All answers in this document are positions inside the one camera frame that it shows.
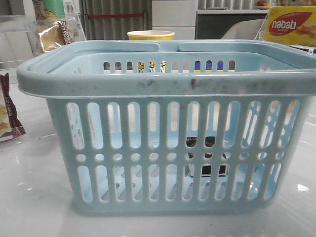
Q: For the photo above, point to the packaged bread with brown label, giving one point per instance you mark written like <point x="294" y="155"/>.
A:
<point x="53" y="35"/>

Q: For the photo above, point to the light blue plastic basket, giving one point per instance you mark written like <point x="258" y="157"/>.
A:
<point x="122" y="111"/>

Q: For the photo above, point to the colourful rubik's cube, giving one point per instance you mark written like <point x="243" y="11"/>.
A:
<point x="209" y="66"/>

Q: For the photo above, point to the yellow popcorn paper cup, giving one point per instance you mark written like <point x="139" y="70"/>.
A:
<point x="150" y="35"/>

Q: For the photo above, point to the white cabinet in background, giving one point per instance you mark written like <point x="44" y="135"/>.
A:
<point x="178" y="16"/>

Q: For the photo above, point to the white chair in background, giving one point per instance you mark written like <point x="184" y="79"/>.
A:
<point x="244" y="30"/>

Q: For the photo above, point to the brown snack packet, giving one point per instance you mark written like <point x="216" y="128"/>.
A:
<point x="10" y="126"/>

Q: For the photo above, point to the clear acrylic display shelf left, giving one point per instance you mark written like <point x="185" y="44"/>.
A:
<point x="18" y="37"/>

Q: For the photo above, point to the yellow nabati wafer box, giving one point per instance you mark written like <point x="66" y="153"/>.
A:
<point x="292" y="25"/>

